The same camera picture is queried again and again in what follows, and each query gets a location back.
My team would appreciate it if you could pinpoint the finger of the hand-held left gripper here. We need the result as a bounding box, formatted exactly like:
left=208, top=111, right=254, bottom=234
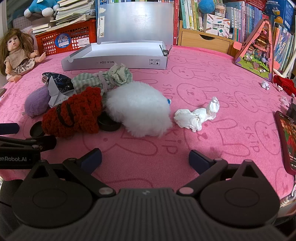
left=0, top=135, right=57, bottom=153
left=0, top=123, right=20, bottom=135

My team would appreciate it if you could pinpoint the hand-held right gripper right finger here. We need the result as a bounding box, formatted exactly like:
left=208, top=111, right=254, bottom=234
left=177, top=149, right=275, bottom=197

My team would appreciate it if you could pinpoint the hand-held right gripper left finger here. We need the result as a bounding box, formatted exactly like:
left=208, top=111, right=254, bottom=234
left=22, top=149, right=116, bottom=197

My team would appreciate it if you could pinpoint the black round lid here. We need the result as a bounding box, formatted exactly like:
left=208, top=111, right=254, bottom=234
left=98, top=112, right=122, bottom=132
left=30, top=122, right=46, bottom=138

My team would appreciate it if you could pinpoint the purple fluffy ball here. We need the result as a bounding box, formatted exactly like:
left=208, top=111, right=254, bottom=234
left=24, top=85, right=56, bottom=118

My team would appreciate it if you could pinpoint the red knitted pouch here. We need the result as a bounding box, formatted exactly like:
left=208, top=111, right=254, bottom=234
left=42, top=87, right=103, bottom=138

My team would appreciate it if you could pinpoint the dark blue patterned pouch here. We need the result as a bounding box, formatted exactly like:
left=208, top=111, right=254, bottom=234
left=42, top=72, right=74, bottom=93

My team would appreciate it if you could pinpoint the white fluffy ball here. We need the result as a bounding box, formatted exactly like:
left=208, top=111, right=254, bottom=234
left=105, top=81, right=173, bottom=139

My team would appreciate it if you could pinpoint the translucent plastic file box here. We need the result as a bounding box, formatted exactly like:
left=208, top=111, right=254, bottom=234
left=61, top=0, right=174, bottom=72

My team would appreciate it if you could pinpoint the crumpled white tissue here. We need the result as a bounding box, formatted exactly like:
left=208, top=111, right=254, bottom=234
left=173, top=96, right=220, bottom=132

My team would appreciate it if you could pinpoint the folded white paper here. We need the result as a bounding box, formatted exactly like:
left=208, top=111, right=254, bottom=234
left=47, top=79, right=77, bottom=108

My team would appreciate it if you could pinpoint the brown-haired baby doll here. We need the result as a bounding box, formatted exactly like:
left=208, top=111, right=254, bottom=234
left=0, top=29, right=47, bottom=82

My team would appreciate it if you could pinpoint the pink bunny print blanket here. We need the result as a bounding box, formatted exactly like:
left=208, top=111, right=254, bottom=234
left=0, top=45, right=296, bottom=209

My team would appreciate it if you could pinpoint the smartphone in red case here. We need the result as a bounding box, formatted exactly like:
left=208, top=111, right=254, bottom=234
left=275, top=111, right=296, bottom=174

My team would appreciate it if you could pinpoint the red plastic crate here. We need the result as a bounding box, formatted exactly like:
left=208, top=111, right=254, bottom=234
left=35, top=19, right=97, bottom=56

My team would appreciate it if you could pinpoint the black binder clip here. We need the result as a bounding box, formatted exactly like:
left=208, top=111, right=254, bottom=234
left=159, top=44, right=171, bottom=57

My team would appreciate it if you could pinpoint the red yarn bundle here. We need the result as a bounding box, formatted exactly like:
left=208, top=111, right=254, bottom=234
left=273, top=75, right=296, bottom=97

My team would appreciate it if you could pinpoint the pink triangular miniature house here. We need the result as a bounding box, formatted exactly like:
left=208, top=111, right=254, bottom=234
left=233, top=19, right=275, bottom=81

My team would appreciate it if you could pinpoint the wooden drawer organizer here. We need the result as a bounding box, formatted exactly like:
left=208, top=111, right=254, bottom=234
left=178, top=28, right=234, bottom=55

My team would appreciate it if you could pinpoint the stack of worn books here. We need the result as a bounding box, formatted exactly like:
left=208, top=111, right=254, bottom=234
left=31, top=0, right=97, bottom=35

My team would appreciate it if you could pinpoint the white printed cardboard box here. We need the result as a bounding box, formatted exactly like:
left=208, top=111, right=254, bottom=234
left=202, top=13, right=232, bottom=39

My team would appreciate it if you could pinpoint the shelf of picture books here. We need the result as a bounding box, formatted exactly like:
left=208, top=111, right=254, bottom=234
left=179, top=0, right=267, bottom=44

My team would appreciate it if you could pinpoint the row of upright books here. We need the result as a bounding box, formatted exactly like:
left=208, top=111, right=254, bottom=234
left=96, top=0, right=180, bottom=5

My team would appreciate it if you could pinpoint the red mesh basket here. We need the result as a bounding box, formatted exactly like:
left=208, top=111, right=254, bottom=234
left=245, top=0, right=266, bottom=11

